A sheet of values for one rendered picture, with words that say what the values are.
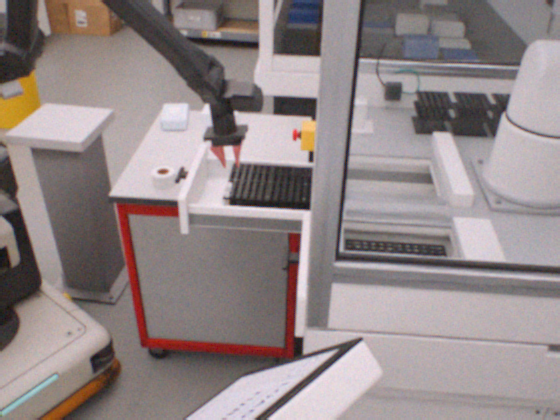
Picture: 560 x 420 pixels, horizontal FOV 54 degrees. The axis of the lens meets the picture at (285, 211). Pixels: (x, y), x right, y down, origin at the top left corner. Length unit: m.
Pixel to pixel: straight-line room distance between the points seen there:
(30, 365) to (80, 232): 0.62
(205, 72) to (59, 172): 1.10
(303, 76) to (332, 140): 1.41
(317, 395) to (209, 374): 1.57
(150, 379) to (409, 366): 1.28
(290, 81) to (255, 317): 0.90
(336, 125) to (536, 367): 0.59
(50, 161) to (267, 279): 0.92
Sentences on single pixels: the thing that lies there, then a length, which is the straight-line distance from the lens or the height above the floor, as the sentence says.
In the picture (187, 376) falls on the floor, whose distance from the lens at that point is 2.15.
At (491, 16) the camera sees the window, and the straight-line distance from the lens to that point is 0.75.
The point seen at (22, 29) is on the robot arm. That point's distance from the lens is 1.31.
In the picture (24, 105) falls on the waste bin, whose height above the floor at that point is 0.15.
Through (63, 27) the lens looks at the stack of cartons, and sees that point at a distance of 5.98.
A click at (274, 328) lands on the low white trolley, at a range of 1.96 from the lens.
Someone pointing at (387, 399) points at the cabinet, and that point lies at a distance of 1.16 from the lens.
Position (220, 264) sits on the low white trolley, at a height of 0.51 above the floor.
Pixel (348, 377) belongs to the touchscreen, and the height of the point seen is 1.18.
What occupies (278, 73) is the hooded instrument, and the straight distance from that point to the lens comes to 2.18.
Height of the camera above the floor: 1.66
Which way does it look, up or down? 34 degrees down
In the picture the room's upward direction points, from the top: 2 degrees clockwise
